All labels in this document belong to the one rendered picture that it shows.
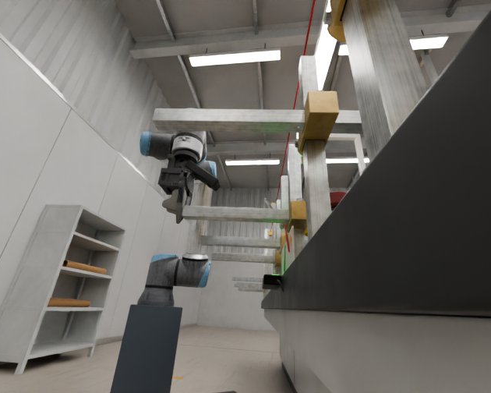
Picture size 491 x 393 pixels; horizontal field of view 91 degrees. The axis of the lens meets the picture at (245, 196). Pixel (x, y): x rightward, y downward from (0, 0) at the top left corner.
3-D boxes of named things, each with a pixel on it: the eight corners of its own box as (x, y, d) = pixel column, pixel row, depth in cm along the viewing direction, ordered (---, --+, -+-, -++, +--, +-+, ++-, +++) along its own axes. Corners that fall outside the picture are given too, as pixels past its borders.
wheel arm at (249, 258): (210, 261, 108) (212, 251, 110) (212, 262, 111) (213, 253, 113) (309, 266, 105) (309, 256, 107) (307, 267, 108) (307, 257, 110)
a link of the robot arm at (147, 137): (175, 158, 150) (138, 122, 83) (196, 161, 152) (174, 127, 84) (173, 176, 150) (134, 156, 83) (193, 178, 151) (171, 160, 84)
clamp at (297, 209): (291, 218, 59) (291, 200, 61) (284, 234, 71) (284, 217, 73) (314, 220, 58) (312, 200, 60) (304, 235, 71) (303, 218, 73)
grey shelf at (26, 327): (-27, 369, 207) (45, 204, 272) (58, 352, 288) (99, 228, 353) (18, 375, 201) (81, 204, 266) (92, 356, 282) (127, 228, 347)
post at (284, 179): (282, 298, 81) (280, 174, 101) (280, 299, 84) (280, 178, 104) (292, 299, 81) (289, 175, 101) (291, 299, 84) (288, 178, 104)
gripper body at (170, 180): (166, 197, 72) (174, 163, 77) (194, 198, 72) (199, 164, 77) (157, 185, 66) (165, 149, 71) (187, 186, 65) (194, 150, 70)
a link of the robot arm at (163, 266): (148, 286, 140) (154, 256, 147) (178, 288, 142) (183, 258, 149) (141, 284, 126) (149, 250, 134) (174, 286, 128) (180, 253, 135)
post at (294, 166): (292, 306, 57) (288, 142, 77) (290, 306, 60) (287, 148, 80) (307, 306, 57) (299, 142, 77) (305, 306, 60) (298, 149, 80)
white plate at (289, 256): (291, 269, 53) (291, 225, 57) (280, 281, 76) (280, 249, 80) (294, 269, 53) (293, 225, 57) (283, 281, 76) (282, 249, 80)
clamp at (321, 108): (305, 112, 40) (304, 90, 42) (294, 157, 52) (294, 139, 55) (344, 112, 40) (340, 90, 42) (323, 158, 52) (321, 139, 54)
